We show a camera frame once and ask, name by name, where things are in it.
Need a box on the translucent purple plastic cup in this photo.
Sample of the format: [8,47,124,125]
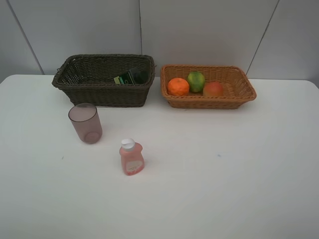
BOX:
[68,103,103,144]

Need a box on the pink liquid bottle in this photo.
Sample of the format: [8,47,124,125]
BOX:
[119,138,145,176]

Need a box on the dark brown wicker basket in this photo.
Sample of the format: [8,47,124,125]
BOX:
[52,54,155,108]

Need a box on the green mango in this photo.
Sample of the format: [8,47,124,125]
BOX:
[187,71,205,93]

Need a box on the orange fruit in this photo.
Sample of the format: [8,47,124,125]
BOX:
[167,78,189,96]

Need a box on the orange wicker basket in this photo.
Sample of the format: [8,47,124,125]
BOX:
[160,64,257,110]

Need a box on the dark green pump bottle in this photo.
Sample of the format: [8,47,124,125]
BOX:
[113,67,148,85]

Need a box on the red yellow peach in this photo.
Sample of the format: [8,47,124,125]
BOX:
[202,82,224,97]

